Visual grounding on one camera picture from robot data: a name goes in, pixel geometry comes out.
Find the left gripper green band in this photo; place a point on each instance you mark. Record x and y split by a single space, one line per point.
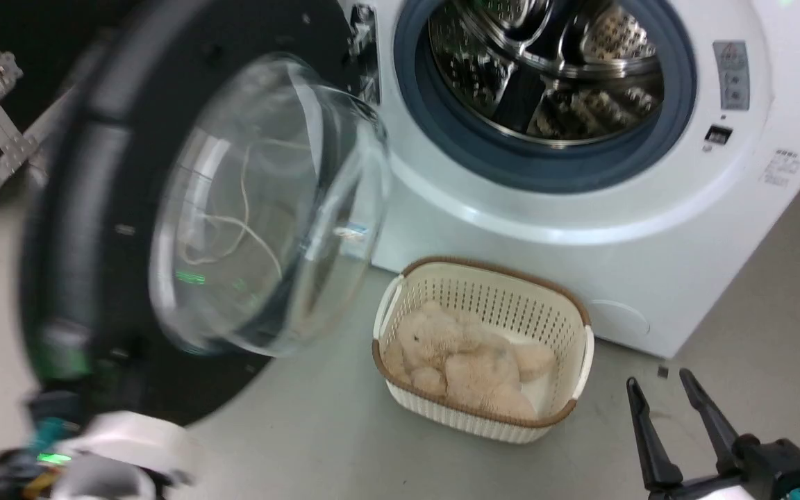
60 361

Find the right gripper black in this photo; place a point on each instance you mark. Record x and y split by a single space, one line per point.
775 472

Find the black round washer door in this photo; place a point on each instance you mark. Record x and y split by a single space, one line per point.
87 208

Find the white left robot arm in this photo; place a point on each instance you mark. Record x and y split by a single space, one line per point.
122 451

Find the white front-load washing machine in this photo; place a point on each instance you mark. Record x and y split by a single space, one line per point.
650 264

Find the blue-grey rubber door gasket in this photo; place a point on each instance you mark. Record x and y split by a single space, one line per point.
442 132

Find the metal door hinge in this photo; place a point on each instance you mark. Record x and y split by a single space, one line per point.
365 48

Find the round filter access cover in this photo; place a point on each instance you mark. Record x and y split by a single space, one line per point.
619 319

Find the beige plush teddy bear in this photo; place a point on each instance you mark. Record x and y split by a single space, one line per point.
462 361

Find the cream perforated laundry basket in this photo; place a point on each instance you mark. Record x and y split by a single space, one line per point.
490 285

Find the small printed text label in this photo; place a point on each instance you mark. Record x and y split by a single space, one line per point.
782 167

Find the grey warning sticker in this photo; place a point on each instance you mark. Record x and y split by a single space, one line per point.
731 76

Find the stainless steel washer drum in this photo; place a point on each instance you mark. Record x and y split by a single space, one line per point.
553 69

